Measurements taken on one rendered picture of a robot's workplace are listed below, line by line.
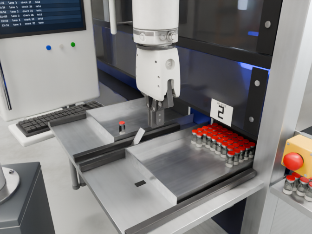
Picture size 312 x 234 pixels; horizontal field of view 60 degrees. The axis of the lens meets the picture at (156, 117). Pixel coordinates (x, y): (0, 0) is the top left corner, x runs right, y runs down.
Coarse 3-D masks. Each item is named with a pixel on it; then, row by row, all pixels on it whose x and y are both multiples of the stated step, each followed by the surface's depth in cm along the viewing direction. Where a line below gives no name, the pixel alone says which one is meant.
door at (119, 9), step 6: (120, 0) 119; (126, 0) 115; (120, 6) 120; (126, 6) 116; (120, 12) 121; (126, 12) 117; (132, 12) 113; (120, 18) 123; (126, 18) 118; (132, 18) 114; (132, 24) 115
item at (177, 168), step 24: (144, 144) 86; (168, 144) 91; (192, 144) 91; (144, 168) 74; (168, 168) 79; (192, 168) 79; (216, 168) 79; (240, 168) 74; (168, 192) 66; (192, 192) 66
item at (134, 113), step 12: (96, 108) 110; (108, 108) 113; (120, 108) 117; (132, 108) 119; (144, 108) 119; (168, 108) 119; (96, 120) 100; (108, 120) 108; (120, 120) 108; (132, 120) 108; (144, 120) 108; (168, 120) 108; (180, 120) 103; (192, 120) 107; (108, 132) 92; (132, 132) 92
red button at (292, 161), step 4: (292, 152) 62; (284, 156) 63; (288, 156) 62; (292, 156) 61; (296, 156) 61; (300, 156) 61; (284, 160) 63; (288, 160) 62; (292, 160) 61; (296, 160) 60; (300, 160) 61; (284, 164) 63; (288, 164) 62; (292, 164) 61; (296, 164) 60; (300, 164) 61; (288, 168) 62; (292, 168) 61; (296, 168) 61
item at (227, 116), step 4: (212, 100) 83; (212, 104) 84; (216, 104) 82; (220, 104) 81; (224, 104) 79; (212, 108) 84; (216, 108) 82; (220, 108) 81; (224, 108) 80; (228, 108) 78; (232, 108) 77; (212, 112) 84; (216, 112) 83; (224, 112) 80; (228, 112) 79; (232, 112) 77; (212, 116) 85; (216, 116) 83; (220, 116) 82; (224, 116) 80; (228, 116) 79; (220, 120) 82; (224, 120) 81; (228, 120) 79; (228, 124) 80
